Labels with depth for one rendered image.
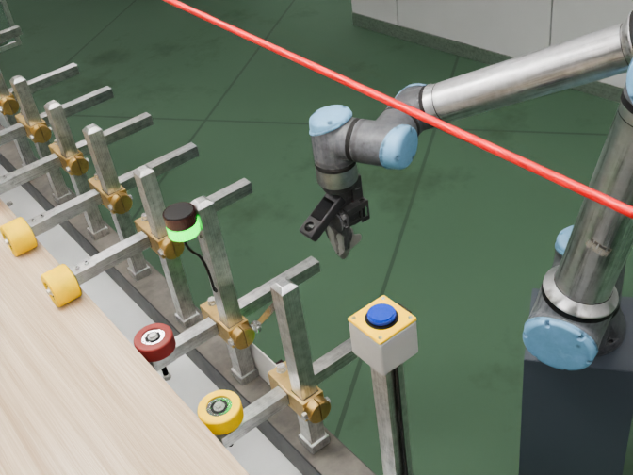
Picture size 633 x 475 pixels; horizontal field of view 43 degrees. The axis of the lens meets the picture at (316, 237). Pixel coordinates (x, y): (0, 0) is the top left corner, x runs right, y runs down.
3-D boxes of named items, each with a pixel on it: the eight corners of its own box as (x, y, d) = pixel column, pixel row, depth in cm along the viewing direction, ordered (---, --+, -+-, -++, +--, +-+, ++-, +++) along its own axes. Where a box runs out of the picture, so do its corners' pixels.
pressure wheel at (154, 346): (172, 353, 174) (159, 315, 167) (191, 373, 168) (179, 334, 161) (139, 373, 170) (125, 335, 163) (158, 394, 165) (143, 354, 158)
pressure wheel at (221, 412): (213, 428, 156) (201, 387, 149) (253, 426, 155) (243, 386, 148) (205, 462, 150) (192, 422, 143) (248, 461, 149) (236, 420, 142)
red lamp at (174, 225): (186, 207, 153) (184, 198, 151) (202, 221, 149) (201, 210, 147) (159, 221, 150) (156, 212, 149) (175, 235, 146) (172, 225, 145)
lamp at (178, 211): (208, 284, 164) (185, 197, 151) (223, 297, 161) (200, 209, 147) (184, 298, 162) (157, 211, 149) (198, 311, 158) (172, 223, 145)
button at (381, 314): (382, 306, 116) (381, 298, 115) (402, 320, 113) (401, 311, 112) (362, 320, 114) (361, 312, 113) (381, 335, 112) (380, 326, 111)
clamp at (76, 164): (72, 152, 223) (66, 137, 220) (93, 170, 214) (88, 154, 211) (52, 161, 221) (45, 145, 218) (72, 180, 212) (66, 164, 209)
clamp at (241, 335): (222, 310, 179) (219, 293, 176) (257, 341, 170) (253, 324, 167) (202, 323, 177) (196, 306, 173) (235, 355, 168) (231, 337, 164)
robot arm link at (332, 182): (332, 179, 169) (304, 162, 175) (334, 198, 172) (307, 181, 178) (365, 161, 173) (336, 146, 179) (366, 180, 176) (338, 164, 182)
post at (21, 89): (73, 212, 252) (20, 73, 223) (78, 217, 250) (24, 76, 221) (63, 218, 251) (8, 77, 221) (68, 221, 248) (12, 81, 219)
